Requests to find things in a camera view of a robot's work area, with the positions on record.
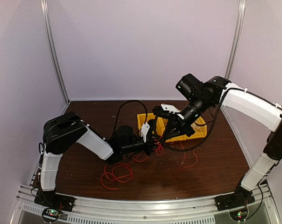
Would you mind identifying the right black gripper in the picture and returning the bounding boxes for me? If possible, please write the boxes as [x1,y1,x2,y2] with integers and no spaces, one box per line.
[162,96,212,140]

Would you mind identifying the white cable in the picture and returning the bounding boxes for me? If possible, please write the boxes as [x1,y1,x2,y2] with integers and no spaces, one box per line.
[191,122,206,135]

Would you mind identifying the red cable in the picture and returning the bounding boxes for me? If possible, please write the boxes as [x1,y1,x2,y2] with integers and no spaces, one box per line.
[100,137,199,190]

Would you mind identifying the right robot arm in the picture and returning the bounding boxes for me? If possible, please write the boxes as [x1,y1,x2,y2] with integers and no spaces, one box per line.
[159,74,282,206]

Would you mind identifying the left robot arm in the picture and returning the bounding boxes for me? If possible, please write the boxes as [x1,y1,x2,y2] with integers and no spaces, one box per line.
[39,112,156,207]

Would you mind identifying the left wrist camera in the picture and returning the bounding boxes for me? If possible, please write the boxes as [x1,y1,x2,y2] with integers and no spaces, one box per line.
[139,119,155,143]

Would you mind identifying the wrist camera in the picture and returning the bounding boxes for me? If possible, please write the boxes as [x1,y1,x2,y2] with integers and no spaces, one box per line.
[139,119,155,143]
[152,104,180,119]

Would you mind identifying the right black camera cable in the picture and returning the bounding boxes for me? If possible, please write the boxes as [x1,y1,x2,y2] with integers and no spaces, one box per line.
[152,100,222,152]

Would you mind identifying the black camera cable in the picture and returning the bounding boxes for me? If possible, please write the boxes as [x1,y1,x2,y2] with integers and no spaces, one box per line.
[110,100,148,140]
[152,100,222,152]

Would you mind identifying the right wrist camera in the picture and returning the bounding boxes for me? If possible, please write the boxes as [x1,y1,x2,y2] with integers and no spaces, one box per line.
[152,104,180,119]

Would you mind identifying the left black camera cable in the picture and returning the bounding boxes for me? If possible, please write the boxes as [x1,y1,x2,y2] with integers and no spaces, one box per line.
[110,100,148,140]

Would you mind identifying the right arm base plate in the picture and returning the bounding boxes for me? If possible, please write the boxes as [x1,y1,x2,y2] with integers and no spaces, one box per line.
[215,193,255,211]

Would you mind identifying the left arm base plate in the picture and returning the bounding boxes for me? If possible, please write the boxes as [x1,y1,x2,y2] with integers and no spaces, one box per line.
[34,195,75,212]

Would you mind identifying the right aluminium frame post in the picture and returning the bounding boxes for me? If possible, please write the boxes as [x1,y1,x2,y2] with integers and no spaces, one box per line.
[225,0,246,79]

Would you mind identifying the aluminium frame post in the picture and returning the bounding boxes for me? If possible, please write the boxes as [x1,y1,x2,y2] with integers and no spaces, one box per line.
[40,0,70,105]
[225,0,246,79]

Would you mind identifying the front aluminium rail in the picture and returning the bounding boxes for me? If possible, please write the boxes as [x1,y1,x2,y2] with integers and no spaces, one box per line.
[8,184,282,224]

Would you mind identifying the left aluminium frame post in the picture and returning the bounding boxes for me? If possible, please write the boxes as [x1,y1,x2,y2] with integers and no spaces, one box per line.
[40,0,70,105]

